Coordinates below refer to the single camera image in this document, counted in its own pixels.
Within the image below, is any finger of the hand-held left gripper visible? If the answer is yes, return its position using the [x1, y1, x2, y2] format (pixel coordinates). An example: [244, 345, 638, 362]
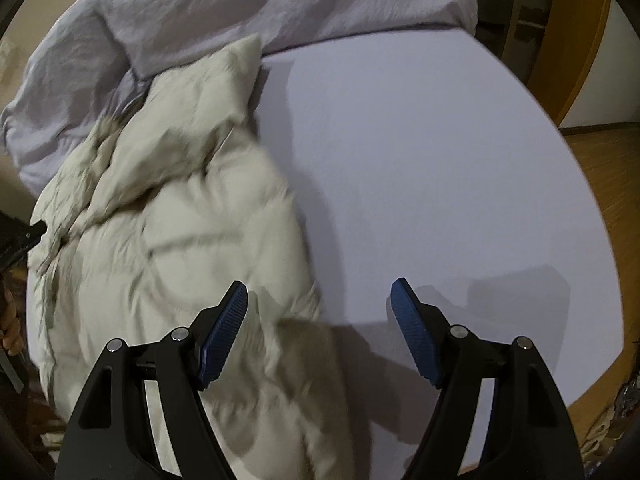
[20, 220, 47, 257]

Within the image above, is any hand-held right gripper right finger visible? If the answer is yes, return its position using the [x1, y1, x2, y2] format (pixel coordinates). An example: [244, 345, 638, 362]
[390, 276, 586, 480]

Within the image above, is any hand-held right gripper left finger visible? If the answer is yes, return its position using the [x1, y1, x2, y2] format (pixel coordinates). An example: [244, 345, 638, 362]
[54, 280, 251, 480]

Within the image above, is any beige puffer jacket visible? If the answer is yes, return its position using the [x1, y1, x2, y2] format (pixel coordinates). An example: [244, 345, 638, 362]
[27, 34, 371, 480]

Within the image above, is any person's left hand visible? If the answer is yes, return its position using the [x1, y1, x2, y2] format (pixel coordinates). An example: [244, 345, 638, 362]
[0, 280, 24, 356]

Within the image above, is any large lavender pillow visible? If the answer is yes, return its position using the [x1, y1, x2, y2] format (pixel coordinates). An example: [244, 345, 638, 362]
[0, 7, 151, 198]

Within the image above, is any beige knitted cloth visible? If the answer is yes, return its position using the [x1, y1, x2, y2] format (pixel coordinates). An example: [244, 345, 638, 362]
[582, 407, 618, 458]

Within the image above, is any white door panel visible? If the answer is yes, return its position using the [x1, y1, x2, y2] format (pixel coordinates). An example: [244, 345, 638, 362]
[556, 0, 640, 130]

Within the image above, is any wooden door frame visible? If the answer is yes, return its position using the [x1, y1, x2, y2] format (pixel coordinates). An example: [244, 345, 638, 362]
[522, 0, 613, 128]

